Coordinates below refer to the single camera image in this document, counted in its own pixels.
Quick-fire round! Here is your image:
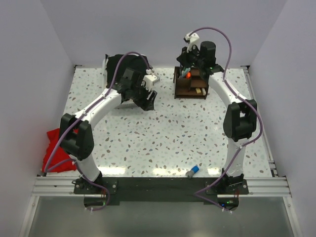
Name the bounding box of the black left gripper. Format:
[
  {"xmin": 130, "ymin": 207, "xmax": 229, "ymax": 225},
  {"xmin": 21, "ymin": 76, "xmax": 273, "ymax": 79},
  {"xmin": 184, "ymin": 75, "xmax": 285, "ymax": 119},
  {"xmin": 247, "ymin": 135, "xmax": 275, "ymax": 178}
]
[{"xmin": 131, "ymin": 81, "xmax": 157, "ymax": 112}]

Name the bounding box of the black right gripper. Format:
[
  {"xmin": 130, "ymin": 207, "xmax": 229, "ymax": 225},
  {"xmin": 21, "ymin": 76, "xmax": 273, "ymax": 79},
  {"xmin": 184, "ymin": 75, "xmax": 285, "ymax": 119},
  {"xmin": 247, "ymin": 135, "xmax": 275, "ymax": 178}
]
[{"xmin": 177, "ymin": 44, "xmax": 204, "ymax": 69}]

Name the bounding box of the light green highlighter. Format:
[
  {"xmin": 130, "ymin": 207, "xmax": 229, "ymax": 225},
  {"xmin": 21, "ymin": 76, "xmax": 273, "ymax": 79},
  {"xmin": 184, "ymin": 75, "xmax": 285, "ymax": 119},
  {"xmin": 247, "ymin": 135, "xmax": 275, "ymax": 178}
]
[{"xmin": 181, "ymin": 68, "xmax": 190, "ymax": 78}]

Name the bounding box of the blue cylindrical battery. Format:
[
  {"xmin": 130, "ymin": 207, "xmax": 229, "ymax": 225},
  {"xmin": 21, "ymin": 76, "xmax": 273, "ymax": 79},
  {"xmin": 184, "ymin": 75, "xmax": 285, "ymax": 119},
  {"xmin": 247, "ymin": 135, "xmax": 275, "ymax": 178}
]
[{"xmin": 191, "ymin": 165, "xmax": 199, "ymax": 174}]

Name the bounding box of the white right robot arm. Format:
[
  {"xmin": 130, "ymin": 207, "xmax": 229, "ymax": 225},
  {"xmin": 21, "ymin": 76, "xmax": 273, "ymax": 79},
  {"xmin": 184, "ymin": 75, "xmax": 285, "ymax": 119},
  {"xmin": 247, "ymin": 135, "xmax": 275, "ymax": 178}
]
[{"xmin": 177, "ymin": 41, "xmax": 257, "ymax": 194}]

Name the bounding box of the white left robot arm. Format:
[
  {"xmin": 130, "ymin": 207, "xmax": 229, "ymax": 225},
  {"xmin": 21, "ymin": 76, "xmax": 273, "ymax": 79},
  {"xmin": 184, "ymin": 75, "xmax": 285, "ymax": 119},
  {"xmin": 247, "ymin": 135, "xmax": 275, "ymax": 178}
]
[{"xmin": 59, "ymin": 68, "xmax": 160, "ymax": 194}]

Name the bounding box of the brown wooden desk organizer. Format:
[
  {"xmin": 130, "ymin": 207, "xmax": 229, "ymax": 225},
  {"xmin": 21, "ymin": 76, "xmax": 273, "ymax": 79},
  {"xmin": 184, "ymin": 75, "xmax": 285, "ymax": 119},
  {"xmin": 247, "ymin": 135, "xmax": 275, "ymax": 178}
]
[{"xmin": 173, "ymin": 66, "xmax": 209, "ymax": 99}]

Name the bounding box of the black cloth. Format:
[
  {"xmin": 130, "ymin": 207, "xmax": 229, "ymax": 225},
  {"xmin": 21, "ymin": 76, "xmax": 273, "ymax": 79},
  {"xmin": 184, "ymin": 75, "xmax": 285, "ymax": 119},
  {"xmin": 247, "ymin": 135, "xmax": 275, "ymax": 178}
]
[{"xmin": 102, "ymin": 53, "xmax": 152, "ymax": 87}]

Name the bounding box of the white plastic basket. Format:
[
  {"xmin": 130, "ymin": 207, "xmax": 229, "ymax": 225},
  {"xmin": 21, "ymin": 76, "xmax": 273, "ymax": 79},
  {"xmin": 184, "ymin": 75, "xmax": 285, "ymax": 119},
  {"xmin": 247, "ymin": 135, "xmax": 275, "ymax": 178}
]
[{"xmin": 102, "ymin": 53, "xmax": 155, "ymax": 109}]

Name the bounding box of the red cloth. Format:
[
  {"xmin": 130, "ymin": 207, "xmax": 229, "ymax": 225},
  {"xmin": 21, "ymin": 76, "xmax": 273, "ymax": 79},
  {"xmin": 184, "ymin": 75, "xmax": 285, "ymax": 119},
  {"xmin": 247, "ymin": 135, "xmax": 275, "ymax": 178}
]
[{"xmin": 41, "ymin": 128, "xmax": 77, "ymax": 173}]

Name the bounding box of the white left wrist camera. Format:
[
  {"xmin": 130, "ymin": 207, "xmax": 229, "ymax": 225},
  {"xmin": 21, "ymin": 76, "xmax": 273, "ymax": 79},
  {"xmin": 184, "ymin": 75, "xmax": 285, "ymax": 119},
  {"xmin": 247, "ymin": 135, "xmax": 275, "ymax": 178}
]
[{"xmin": 141, "ymin": 75, "xmax": 160, "ymax": 91}]

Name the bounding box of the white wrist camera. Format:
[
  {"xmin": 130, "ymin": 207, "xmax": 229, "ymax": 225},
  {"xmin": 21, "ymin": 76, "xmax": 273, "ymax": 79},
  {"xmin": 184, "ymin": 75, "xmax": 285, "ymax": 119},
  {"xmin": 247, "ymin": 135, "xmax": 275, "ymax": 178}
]
[
  {"xmin": 141, "ymin": 75, "xmax": 160, "ymax": 91},
  {"xmin": 184, "ymin": 32, "xmax": 199, "ymax": 52}
]

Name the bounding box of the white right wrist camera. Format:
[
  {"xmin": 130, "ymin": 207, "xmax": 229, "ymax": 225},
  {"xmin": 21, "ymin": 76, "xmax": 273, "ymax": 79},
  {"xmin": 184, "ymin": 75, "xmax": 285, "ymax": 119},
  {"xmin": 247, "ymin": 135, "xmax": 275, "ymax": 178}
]
[{"xmin": 184, "ymin": 32, "xmax": 199, "ymax": 52}]

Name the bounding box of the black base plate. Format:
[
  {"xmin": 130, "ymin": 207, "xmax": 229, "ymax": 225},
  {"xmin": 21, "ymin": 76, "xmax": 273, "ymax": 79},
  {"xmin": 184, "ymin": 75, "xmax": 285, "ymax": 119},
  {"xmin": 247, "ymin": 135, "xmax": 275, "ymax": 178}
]
[{"xmin": 72, "ymin": 177, "xmax": 249, "ymax": 210}]

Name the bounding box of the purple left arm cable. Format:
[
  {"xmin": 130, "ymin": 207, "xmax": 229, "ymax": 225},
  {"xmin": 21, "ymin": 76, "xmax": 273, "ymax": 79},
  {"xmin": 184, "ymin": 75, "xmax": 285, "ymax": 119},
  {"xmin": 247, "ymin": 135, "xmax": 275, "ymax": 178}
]
[{"xmin": 44, "ymin": 51, "xmax": 151, "ymax": 212}]

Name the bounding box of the aluminium front rail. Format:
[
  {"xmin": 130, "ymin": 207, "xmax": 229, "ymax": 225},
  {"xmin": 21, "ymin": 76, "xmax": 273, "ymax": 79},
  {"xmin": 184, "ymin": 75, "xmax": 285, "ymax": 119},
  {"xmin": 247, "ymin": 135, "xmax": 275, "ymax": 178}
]
[{"xmin": 32, "ymin": 177, "xmax": 292, "ymax": 197}]

